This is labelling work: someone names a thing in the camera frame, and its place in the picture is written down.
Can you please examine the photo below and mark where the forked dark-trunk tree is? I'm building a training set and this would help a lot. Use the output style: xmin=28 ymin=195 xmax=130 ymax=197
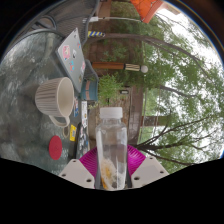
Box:
xmin=133 ymin=113 xmax=224 ymax=168

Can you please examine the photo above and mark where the orange patio umbrella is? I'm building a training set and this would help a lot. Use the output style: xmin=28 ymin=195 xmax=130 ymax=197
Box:
xmin=83 ymin=0 xmax=164 ymax=24

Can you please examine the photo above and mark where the beige ribbed mug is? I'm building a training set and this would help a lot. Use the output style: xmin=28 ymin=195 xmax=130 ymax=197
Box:
xmin=34 ymin=77 xmax=76 ymax=128

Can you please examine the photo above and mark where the small yellow card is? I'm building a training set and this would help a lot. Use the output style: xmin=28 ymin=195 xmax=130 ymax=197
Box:
xmin=68 ymin=124 xmax=78 ymax=142

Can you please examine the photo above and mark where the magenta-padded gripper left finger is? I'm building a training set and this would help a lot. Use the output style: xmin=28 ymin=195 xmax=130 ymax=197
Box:
xmin=58 ymin=146 xmax=100 ymax=190

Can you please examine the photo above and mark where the dark board with stickers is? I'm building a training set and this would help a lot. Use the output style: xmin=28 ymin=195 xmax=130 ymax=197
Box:
xmin=72 ymin=98 xmax=92 ymax=160

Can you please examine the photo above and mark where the flat round red coaster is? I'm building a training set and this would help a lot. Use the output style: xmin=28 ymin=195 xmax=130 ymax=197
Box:
xmin=48 ymin=134 xmax=63 ymax=161

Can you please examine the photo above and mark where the grey laptop with stickers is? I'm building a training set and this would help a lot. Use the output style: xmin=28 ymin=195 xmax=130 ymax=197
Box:
xmin=54 ymin=27 xmax=87 ymax=94

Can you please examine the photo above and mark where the clear plastic bottle white cap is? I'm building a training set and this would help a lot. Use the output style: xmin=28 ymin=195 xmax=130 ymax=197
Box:
xmin=95 ymin=106 xmax=129 ymax=192

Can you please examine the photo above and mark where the green plant in teal pot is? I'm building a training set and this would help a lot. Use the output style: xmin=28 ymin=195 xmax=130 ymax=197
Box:
xmin=79 ymin=73 xmax=126 ymax=108

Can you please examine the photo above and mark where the wooden lamp post white globe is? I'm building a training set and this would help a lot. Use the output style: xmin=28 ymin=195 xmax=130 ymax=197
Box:
xmin=91 ymin=61 xmax=149 ymax=74

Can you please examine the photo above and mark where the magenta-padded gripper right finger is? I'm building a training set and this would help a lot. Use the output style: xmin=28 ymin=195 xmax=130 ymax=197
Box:
xmin=125 ymin=145 xmax=170 ymax=189

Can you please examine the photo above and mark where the yellow blue striped post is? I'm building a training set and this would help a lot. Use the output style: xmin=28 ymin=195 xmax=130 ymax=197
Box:
xmin=87 ymin=30 xmax=106 ymax=38

